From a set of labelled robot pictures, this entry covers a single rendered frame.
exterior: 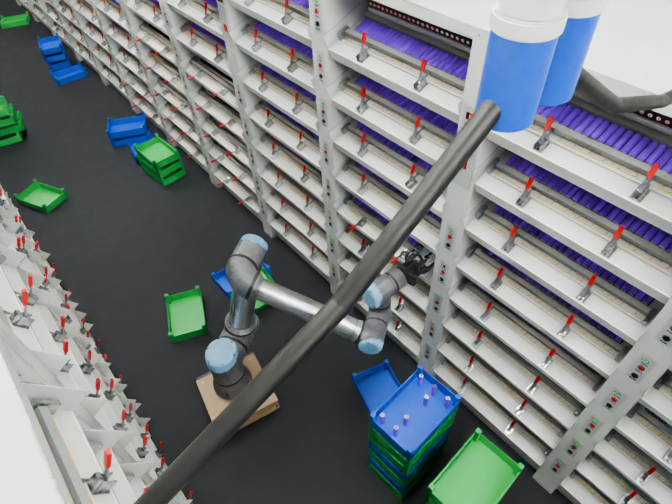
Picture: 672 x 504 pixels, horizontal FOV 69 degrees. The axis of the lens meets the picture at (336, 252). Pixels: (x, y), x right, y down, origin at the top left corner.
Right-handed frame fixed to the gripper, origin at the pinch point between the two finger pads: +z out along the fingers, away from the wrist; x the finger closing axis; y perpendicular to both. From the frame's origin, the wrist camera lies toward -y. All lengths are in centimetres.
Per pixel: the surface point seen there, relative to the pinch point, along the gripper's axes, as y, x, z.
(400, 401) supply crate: -30, -28, -45
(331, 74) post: 62, 54, -7
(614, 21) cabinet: 98, -29, 20
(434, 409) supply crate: -30, -39, -37
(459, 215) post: 36.8, -13.5, -7.4
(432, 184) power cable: 121, -58, -81
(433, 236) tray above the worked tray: 14.7, -1.5, -4.0
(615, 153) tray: 78, -49, 1
